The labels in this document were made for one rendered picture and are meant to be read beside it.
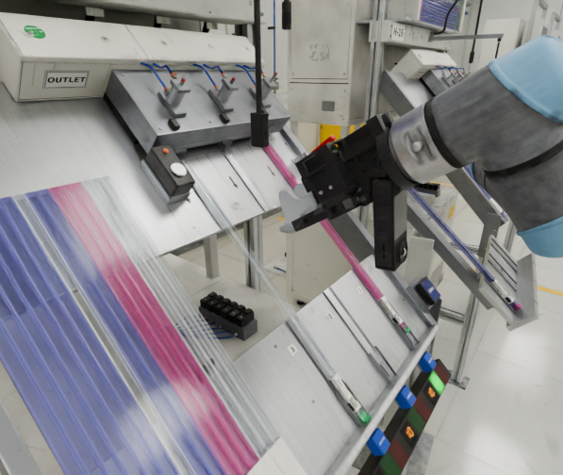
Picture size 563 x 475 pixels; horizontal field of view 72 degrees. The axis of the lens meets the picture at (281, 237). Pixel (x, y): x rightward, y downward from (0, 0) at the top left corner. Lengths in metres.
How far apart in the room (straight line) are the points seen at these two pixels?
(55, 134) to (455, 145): 0.53
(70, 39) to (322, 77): 1.22
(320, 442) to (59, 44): 0.66
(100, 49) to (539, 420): 1.81
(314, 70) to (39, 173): 1.36
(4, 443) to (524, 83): 0.54
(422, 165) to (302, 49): 1.44
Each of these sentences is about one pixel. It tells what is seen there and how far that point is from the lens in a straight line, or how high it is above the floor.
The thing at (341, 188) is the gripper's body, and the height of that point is 1.09.
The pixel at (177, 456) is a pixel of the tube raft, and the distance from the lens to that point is 0.49.
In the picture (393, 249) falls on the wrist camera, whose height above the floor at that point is 1.02.
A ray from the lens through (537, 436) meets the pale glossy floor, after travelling 1.82.
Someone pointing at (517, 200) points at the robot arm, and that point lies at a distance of 0.42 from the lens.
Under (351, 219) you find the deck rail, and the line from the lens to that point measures 0.85.
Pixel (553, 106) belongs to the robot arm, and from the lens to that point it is 0.38.
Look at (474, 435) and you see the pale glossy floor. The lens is 1.72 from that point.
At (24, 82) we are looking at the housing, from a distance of 0.66.
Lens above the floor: 1.21
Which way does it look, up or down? 23 degrees down
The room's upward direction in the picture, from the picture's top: straight up
